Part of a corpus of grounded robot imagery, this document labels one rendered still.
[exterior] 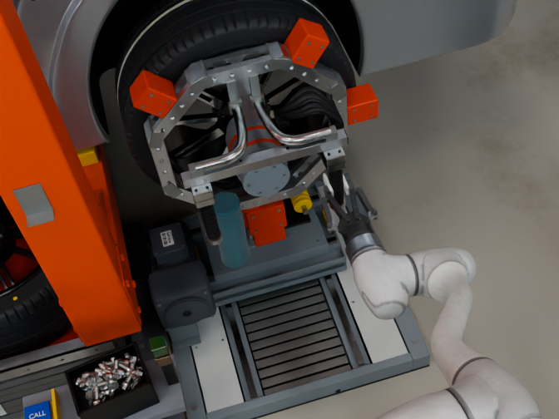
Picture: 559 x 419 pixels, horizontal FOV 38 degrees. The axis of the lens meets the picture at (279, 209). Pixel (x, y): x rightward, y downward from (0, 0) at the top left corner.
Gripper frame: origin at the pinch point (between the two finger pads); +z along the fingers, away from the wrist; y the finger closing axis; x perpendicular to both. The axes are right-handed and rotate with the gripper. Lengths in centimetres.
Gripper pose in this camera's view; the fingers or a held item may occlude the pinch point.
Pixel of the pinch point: (335, 183)
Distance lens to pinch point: 212.8
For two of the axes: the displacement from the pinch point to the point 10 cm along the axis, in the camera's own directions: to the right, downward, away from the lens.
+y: 9.6, -2.7, 1.0
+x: -0.9, -6.3, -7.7
